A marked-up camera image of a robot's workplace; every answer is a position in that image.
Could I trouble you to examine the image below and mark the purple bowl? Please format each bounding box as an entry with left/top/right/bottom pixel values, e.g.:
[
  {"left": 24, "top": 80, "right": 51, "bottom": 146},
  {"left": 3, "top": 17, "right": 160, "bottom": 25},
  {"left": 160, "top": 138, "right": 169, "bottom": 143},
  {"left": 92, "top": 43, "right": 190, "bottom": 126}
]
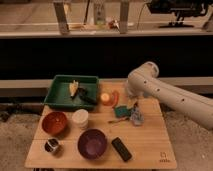
[{"left": 77, "top": 129, "right": 108, "bottom": 160}]

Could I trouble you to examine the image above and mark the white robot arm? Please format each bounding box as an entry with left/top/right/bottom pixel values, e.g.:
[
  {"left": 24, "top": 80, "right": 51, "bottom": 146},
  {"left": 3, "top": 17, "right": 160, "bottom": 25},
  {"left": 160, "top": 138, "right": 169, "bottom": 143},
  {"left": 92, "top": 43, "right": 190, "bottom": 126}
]
[{"left": 125, "top": 61, "right": 213, "bottom": 130}]

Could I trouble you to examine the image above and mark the small orange fruit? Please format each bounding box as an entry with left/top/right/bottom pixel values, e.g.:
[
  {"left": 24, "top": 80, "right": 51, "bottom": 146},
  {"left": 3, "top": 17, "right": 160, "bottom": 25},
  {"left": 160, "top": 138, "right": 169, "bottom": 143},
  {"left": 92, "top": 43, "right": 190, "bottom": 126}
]
[{"left": 100, "top": 93, "right": 110, "bottom": 104}]

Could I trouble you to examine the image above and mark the crumpled blue grey cloth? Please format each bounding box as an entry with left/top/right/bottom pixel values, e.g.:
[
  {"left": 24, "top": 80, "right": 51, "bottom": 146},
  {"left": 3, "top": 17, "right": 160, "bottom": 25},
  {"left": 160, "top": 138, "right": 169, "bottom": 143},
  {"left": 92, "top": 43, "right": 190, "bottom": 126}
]
[{"left": 130, "top": 103, "right": 143, "bottom": 126}]

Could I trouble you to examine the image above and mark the red chili pepper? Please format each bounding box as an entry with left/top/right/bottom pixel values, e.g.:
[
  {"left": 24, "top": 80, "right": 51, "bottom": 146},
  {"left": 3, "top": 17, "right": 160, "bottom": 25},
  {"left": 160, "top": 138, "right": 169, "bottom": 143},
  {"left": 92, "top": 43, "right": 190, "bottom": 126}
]
[{"left": 112, "top": 91, "right": 119, "bottom": 108}]

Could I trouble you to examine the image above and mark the green sponge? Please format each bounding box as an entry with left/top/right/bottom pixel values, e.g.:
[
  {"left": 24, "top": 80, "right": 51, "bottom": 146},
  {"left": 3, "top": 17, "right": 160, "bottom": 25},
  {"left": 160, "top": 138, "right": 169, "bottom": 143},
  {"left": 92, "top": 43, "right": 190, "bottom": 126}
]
[{"left": 114, "top": 106, "right": 130, "bottom": 118}]

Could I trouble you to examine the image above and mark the black rectangular block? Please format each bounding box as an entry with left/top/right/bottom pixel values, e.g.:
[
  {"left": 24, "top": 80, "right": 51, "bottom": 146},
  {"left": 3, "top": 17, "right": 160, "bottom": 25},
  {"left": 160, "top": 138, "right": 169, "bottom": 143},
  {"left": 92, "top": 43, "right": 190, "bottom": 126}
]
[{"left": 111, "top": 137, "right": 132, "bottom": 162}]

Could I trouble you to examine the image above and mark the black monitor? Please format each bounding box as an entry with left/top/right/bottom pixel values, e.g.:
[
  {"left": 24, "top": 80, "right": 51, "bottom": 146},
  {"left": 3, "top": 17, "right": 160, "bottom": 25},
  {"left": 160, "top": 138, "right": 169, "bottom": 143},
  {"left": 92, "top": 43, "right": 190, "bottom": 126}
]
[{"left": 147, "top": 0, "right": 213, "bottom": 27}]

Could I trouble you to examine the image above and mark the green plastic tray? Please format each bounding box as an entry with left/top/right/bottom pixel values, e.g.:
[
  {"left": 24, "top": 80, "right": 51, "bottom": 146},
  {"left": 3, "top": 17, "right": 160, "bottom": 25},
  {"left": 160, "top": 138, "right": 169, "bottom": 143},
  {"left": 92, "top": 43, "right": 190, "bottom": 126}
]
[{"left": 44, "top": 75, "right": 99, "bottom": 111}]

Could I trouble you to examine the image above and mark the orange red bowl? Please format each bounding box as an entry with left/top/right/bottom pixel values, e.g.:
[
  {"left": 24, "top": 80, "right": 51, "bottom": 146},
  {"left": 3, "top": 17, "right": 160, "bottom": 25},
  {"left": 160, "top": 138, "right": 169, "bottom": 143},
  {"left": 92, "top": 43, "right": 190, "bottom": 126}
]
[{"left": 42, "top": 111, "right": 68, "bottom": 136}]

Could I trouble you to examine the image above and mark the white cylindrical cup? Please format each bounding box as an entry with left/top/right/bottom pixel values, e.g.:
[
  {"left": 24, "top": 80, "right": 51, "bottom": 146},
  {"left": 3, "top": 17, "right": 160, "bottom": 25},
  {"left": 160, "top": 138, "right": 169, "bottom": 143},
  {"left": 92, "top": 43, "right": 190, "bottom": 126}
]
[{"left": 72, "top": 109, "right": 89, "bottom": 129}]

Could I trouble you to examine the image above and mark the small brass spoon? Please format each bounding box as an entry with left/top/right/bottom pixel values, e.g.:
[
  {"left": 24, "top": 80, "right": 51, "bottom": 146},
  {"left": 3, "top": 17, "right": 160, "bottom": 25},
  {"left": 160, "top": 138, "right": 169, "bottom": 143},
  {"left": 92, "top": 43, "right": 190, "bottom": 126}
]
[{"left": 108, "top": 117, "right": 130, "bottom": 124}]

